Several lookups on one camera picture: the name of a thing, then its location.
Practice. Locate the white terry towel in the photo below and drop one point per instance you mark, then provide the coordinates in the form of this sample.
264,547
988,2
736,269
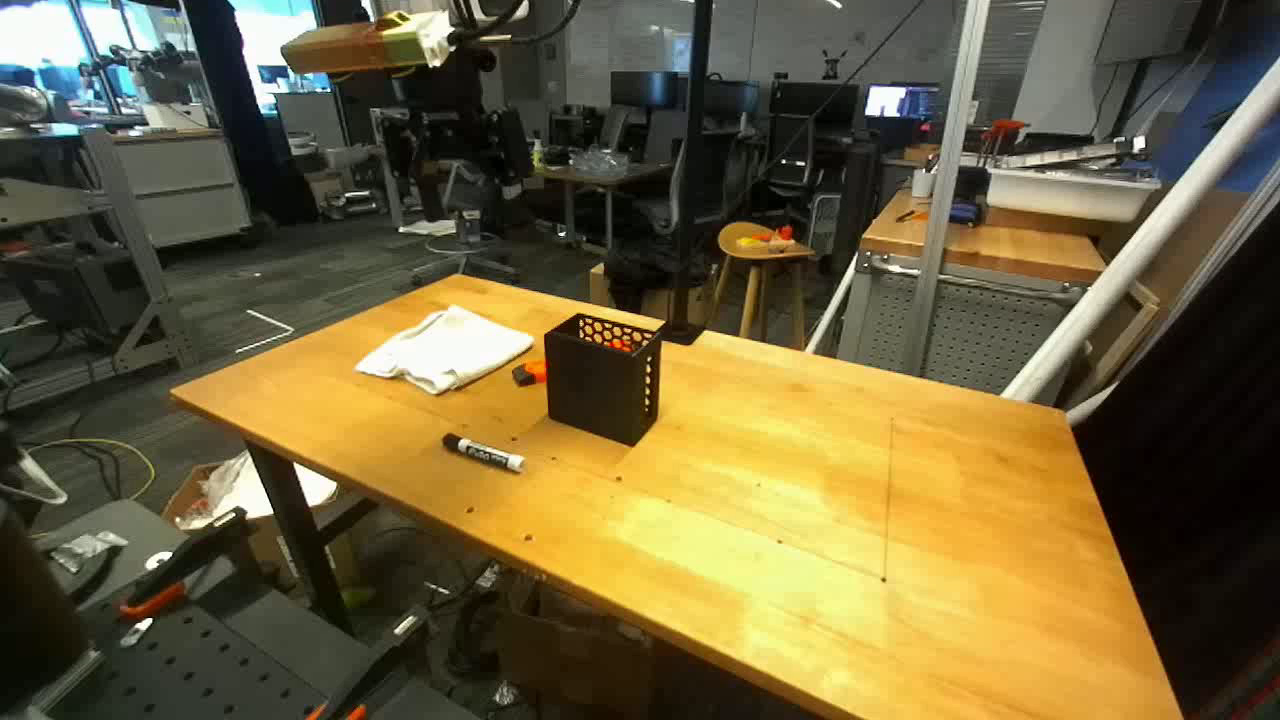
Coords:
447,351

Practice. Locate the black perforated box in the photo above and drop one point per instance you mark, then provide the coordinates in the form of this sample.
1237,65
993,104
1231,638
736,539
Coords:
601,386

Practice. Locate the orange and black tool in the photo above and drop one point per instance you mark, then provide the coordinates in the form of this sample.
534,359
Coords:
531,374

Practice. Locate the black vertical stand pole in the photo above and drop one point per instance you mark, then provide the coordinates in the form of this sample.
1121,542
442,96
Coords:
691,200

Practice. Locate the orange and yellow toy pieces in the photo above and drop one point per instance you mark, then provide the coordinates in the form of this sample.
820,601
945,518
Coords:
768,238

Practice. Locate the black marker with white label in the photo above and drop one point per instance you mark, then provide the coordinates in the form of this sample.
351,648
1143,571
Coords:
481,454

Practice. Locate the small background desk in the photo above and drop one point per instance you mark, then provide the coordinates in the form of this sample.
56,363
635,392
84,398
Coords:
601,173

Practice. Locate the wooden top workbench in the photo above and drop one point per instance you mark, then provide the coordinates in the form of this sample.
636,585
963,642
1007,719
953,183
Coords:
987,246

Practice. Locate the lit computer monitor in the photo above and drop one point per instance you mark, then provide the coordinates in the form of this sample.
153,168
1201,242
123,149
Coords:
902,100

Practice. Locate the black table leg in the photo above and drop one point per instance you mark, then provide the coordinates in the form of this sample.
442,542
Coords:
307,542

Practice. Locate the crumpled plastic bag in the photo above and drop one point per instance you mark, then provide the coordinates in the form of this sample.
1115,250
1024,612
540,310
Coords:
226,490

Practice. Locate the white plastic tray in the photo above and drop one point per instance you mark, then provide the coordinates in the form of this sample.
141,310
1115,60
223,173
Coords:
1066,188

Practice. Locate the white drawer cabinet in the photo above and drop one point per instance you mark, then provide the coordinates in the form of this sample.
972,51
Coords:
186,186

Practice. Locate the black perforated breadboard plate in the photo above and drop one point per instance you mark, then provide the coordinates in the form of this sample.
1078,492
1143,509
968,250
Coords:
201,675

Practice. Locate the grey metal shelf rack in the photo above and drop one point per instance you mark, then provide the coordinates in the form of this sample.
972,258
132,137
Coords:
112,200

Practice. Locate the white upright frame pole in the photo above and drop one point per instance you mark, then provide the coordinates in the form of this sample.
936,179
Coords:
948,186

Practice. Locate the white slanted frame pole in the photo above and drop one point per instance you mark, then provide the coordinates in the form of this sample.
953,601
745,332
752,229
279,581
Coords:
1145,242

